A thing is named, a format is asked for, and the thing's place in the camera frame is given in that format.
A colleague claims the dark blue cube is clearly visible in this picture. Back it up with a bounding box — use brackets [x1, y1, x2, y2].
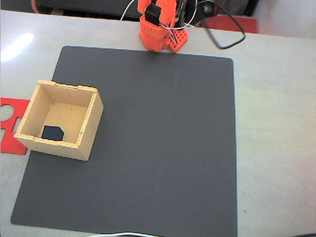
[41, 125, 65, 142]

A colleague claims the open wooden box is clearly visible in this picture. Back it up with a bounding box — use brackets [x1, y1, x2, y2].
[13, 79, 105, 162]

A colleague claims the dark grey mat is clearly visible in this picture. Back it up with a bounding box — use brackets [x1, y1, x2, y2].
[10, 45, 238, 237]

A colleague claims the black clamp knob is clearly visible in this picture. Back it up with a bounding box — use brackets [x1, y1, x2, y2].
[200, 1, 216, 16]

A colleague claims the red block behind table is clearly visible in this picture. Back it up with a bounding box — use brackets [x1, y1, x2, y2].
[201, 14, 259, 34]

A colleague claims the red flat cutout plate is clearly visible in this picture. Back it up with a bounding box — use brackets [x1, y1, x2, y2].
[0, 97, 29, 156]

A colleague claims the white cable behind arm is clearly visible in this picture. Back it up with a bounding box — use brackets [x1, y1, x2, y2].
[120, 0, 137, 21]

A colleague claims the black camera cable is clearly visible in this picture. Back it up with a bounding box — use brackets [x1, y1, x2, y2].
[195, 0, 247, 50]

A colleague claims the white cable at table edge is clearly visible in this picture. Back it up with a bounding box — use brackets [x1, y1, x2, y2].
[85, 231, 162, 237]

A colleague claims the orange cable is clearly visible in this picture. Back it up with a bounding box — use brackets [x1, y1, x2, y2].
[30, 0, 41, 14]

